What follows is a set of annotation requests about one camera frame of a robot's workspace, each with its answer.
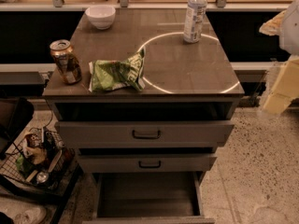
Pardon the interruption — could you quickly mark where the grey bottom drawer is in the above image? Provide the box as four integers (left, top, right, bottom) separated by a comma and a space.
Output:
82, 172, 215, 224

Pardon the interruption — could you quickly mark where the grey drawer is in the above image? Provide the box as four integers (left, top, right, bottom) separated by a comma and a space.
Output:
55, 120, 234, 148
82, 172, 215, 224
77, 154, 216, 173

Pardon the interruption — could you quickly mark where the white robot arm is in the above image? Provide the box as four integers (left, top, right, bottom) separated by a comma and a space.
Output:
259, 0, 299, 116

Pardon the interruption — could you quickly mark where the grey drawer cabinet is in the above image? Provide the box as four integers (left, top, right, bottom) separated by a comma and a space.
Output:
42, 8, 246, 185

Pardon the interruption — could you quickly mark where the grey top drawer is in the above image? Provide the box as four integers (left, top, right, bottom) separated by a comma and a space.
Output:
55, 120, 234, 148

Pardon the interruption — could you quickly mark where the grey middle drawer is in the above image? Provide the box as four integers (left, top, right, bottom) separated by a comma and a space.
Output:
77, 154, 216, 173

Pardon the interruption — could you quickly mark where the green crumpled chip bag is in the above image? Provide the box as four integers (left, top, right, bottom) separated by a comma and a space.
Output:
89, 49, 145, 91

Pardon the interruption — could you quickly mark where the white ceramic bowl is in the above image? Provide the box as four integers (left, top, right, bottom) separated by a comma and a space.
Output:
85, 5, 116, 30

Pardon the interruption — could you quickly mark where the gold soda can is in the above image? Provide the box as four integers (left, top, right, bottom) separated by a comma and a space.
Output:
50, 39, 81, 85

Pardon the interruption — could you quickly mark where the clear plastic water bottle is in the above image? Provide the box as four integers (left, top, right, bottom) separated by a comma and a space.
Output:
183, 0, 207, 43

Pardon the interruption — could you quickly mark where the white sneaker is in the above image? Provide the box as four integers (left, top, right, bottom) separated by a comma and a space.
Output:
13, 206, 47, 224

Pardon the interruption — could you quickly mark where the black wire basket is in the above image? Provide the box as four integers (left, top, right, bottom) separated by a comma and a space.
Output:
0, 127, 75, 189

